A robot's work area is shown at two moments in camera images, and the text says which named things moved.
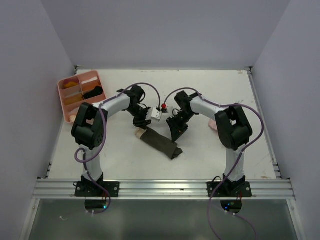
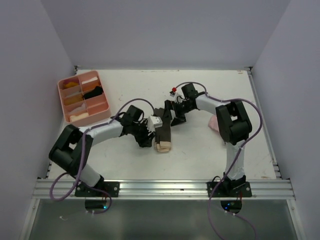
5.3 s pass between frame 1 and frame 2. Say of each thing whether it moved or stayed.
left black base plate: stayed
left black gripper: moved
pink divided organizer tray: stayed
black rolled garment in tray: stayed
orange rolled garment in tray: stayed
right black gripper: moved
